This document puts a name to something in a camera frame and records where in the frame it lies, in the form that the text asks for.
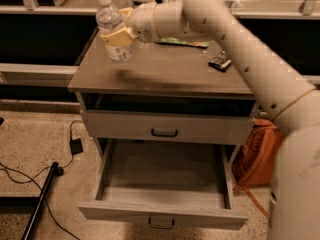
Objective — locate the open grey lower drawer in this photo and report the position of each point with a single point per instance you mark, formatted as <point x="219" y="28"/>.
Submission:
<point x="164" y="185"/>

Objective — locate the closed grey upper drawer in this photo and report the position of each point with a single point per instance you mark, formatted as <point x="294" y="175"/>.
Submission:
<point x="167" y="127"/>

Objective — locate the clear plastic water bottle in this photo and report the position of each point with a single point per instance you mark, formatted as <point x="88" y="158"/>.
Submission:
<point x="109" y="19"/>

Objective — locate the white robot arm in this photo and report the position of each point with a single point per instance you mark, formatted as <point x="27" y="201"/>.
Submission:
<point x="290" y="100"/>

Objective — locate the black power adapter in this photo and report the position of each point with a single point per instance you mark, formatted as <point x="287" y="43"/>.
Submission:
<point x="76" y="146"/>

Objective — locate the black snack bar packet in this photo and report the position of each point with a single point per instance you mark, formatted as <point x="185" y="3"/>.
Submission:
<point x="220" y="62"/>

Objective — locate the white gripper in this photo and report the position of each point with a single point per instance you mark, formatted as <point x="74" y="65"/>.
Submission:
<point x="142" y="21"/>

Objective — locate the grey drawer cabinet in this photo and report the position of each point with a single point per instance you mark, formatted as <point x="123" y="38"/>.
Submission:
<point x="161" y="79"/>

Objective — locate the green snack bag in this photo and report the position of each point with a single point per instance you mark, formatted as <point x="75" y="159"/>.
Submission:
<point x="178" y="42"/>

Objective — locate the orange backpack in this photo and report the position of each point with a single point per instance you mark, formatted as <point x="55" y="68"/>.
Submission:
<point x="254" y="162"/>

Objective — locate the black pole on floor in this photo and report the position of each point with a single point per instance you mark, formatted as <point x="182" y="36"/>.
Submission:
<point x="44" y="190"/>

